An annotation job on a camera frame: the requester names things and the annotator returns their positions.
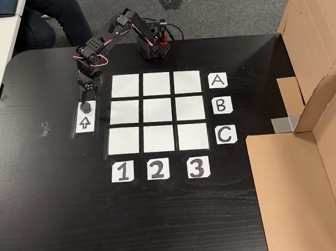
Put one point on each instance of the black hexagonal token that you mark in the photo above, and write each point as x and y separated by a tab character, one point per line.
86	108

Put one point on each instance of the white paper grid square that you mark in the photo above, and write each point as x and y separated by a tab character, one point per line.
187	82
193	136
124	112
123	140
157	110
190	108
158	138
156	84
125	85

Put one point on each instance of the white arrow paper sheet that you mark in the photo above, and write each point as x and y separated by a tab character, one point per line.
85	123

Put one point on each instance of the crumpled clear tape piece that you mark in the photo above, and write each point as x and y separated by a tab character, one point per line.
44	130

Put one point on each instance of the person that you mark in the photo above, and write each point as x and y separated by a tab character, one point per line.
60	17

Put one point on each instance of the clear tape strip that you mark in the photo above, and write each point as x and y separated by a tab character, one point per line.
5	100

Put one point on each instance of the paper sheet number 1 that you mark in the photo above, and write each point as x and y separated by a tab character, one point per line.
115	177

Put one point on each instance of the red black screw clamp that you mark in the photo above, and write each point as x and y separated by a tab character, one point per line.
163	34

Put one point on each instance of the paper sheet number 2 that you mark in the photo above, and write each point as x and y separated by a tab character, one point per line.
165	162

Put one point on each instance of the dark blue notebook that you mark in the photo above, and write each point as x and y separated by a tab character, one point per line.
4	7

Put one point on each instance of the paper sheet letter A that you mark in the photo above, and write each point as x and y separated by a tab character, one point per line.
211	85

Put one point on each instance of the paper sheet number 3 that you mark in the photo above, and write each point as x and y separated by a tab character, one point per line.
205	160

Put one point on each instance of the paper sheet letter B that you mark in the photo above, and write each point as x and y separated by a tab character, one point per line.
228	109

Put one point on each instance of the paper sheet letter C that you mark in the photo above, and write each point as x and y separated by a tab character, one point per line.
233	140

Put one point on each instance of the brown cardboard panel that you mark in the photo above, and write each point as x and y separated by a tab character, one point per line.
309	33
292	194

